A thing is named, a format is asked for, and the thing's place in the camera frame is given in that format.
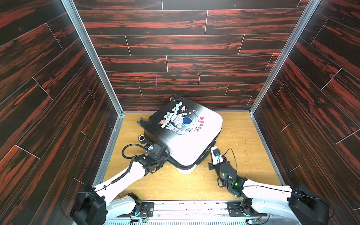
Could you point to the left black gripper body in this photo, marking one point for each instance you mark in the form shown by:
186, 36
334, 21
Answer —
160, 162

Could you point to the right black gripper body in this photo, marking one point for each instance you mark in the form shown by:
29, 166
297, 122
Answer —
212, 165

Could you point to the black white space suitcase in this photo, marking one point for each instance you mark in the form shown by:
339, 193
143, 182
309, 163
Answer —
188, 130

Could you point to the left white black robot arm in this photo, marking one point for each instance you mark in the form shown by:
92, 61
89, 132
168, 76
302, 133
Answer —
96, 205

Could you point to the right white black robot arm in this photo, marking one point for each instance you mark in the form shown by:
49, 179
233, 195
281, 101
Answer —
298, 203

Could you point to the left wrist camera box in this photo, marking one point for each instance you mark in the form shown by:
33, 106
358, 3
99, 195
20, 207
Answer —
148, 147

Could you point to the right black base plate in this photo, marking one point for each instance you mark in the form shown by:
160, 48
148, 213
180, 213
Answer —
236, 208

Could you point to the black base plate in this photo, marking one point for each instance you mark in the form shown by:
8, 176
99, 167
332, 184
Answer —
236, 208
143, 210

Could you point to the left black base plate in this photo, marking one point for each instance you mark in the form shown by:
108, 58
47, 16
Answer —
143, 210

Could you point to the aluminium front rail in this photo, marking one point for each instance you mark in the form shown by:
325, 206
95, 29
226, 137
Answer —
197, 213

